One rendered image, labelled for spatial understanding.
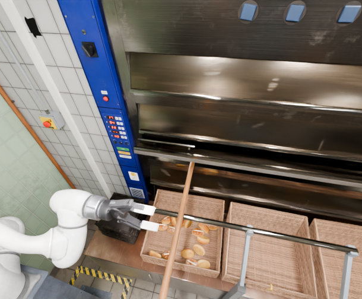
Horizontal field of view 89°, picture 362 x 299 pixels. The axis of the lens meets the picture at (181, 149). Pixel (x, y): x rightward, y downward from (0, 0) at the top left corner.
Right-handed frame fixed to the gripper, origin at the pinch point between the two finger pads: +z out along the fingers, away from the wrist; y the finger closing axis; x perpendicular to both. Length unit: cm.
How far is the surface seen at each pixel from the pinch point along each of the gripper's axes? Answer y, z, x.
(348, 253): 34, 89, -17
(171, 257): 28.5, 6.2, 3.7
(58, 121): 3, -82, -51
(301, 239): 32, 68, -18
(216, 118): -8, 18, -57
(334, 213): 54, 105, -52
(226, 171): 31, 29, -55
